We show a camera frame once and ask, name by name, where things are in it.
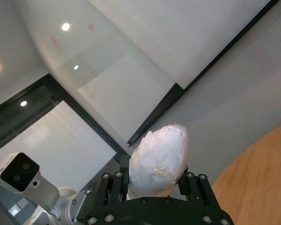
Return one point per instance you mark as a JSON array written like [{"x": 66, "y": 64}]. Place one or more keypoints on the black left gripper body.
[{"x": 89, "y": 208}]

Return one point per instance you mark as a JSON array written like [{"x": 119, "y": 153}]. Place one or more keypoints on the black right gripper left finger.
[{"x": 124, "y": 180}]

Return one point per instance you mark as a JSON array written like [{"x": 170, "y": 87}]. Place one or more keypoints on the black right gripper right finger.
[{"x": 194, "y": 187}]

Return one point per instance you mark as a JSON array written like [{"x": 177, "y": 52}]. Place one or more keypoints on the white plastic-wrapped sandbag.
[{"x": 159, "y": 159}]

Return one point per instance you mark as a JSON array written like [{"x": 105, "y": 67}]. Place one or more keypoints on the white window blind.
[{"x": 61, "y": 145}]

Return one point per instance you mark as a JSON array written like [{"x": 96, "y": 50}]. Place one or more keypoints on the round ceiling light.
[
  {"x": 65, "y": 26},
  {"x": 23, "y": 103}
]

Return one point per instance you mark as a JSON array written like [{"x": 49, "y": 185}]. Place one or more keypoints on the black wall trim strip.
[{"x": 153, "y": 117}]

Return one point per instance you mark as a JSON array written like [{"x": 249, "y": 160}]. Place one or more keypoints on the black window frame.
[{"x": 84, "y": 114}]

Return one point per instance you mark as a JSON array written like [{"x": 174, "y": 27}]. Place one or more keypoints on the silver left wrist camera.
[{"x": 18, "y": 172}]

